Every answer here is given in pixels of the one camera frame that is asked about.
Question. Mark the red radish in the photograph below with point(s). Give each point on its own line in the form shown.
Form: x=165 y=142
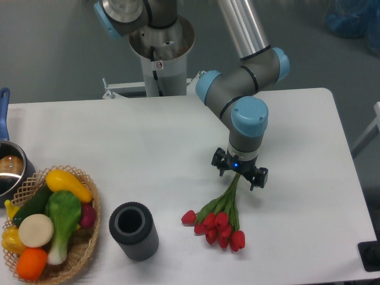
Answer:
x=88 y=216

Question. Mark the blue handled saucepan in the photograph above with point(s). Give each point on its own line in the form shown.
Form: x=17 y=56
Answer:
x=15 y=165

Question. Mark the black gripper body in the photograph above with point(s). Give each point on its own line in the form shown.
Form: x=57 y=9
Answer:
x=236 y=164

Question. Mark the orange fruit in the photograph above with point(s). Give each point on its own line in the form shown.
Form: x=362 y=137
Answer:
x=31 y=264

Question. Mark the green bok choy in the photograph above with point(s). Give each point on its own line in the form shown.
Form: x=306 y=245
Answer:
x=64 y=210

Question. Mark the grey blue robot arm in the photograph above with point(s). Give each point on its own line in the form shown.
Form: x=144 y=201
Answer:
x=231 y=97

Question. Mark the yellow bell pepper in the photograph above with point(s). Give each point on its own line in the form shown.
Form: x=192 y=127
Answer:
x=12 y=242

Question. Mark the blue plastic bag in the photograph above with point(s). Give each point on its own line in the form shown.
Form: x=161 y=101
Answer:
x=355 y=19

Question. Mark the beige round disc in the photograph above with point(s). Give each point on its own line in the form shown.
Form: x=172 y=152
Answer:
x=36 y=230

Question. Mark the dark green cucumber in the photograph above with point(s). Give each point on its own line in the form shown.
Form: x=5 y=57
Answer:
x=35 y=205

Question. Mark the white furniture leg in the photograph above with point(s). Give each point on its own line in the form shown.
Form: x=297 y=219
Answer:
x=370 y=132

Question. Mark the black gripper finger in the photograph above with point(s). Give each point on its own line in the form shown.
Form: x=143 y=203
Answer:
x=219 y=161
x=257 y=177

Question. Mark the dark grey ribbed vase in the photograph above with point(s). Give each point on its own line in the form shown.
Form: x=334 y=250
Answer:
x=132 y=227

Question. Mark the yellow banana tip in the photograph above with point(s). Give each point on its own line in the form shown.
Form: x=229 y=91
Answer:
x=11 y=209

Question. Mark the red tulip bouquet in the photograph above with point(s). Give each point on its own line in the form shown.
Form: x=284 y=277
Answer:
x=218 y=220

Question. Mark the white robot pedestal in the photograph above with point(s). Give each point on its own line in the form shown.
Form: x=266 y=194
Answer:
x=163 y=56

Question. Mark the woven wicker basket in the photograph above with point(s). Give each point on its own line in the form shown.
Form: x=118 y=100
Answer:
x=80 y=246

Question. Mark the black device at edge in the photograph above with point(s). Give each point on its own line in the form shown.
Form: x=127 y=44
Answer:
x=369 y=253

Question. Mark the yellow squash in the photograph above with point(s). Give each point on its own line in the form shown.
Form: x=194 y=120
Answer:
x=59 y=180

